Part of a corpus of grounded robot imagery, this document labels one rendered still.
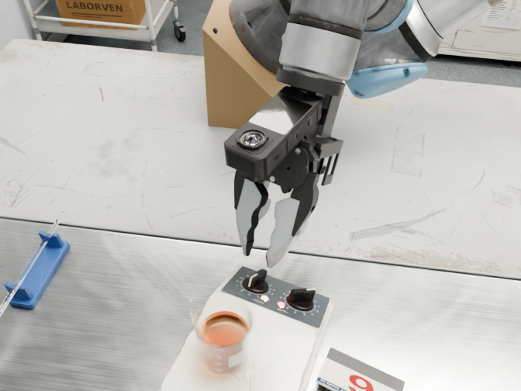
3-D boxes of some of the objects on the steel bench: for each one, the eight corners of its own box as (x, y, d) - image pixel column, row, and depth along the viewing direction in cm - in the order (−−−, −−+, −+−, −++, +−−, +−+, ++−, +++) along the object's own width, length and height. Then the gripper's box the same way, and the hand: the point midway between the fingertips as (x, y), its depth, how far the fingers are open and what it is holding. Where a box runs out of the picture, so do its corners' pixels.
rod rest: (48, 241, 63) (39, 225, 60) (71, 245, 62) (63, 229, 60) (8, 305, 56) (-4, 289, 53) (33, 309, 56) (23, 295, 53)
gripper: (375, 90, 48) (321, 264, 55) (290, 67, 53) (250, 230, 60) (346, 87, 41) (288, 288, 48) (250, 60, 46) (210, 247, 53)
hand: (257, 252), depth 51 cm, fingers closed
